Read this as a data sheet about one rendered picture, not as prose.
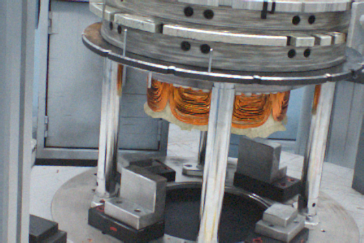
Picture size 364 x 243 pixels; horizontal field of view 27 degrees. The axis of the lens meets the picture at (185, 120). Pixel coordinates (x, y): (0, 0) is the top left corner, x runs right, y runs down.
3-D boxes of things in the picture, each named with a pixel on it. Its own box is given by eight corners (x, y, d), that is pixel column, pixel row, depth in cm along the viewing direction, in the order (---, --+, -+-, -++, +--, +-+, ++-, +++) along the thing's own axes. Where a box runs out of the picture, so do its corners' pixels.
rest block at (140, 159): (161, 173, 105) (162, 157, 104) (127, 178, 102) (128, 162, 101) (145, 162, 108) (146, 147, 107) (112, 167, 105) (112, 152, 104)
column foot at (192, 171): (227, 179, 109) (228, 173, 109) (181, 175, 109) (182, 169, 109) (227, 171, 112) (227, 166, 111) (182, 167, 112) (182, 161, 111)
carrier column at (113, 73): (95, 204, 97) (104, 41, 90) (95, 195, 99) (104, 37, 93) (115, 204, 97) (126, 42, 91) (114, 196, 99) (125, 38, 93)
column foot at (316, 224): (296, 229, 95) (297, 222, 95) (290, 206, 101) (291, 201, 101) (320, 230, 95) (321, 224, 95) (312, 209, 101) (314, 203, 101)
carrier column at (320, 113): (298, 222, 97) (321, 61, 91) (293, 214, 99) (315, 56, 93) (317, 223, 97) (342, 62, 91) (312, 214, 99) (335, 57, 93)
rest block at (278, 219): (254, 232, 89) (256, 215, 89) (272, 217, 94) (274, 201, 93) (287, 243, 87) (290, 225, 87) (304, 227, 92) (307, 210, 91)
